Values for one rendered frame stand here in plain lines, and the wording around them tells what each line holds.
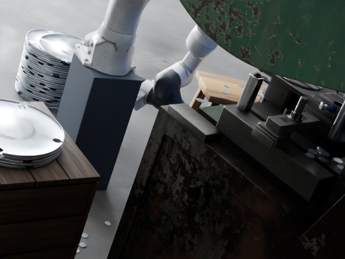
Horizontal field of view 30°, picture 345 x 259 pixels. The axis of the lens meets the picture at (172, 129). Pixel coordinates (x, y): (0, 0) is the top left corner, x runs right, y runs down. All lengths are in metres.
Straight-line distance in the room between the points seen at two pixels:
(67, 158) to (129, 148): 0.89
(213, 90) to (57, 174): 1.06
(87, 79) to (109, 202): 0.46
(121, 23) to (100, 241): 0.70
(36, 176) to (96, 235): 0.51
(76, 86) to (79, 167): 0.47
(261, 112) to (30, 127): 0.64
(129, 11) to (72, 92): 0.36
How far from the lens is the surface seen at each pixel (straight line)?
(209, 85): 2.63
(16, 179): 1.65
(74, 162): 1.78
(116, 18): 2.05
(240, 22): 1.14
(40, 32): 2.88
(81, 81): 2.13
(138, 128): 2.83
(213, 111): 1.61
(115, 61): 2.10
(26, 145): 1.73
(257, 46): 1.12
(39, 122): 1.85
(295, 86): 1.58
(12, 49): 3.25
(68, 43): 2.80
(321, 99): 1.56
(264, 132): 1.40
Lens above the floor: 1.27
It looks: 26 degrees down
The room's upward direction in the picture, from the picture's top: 20 degrees clockwise
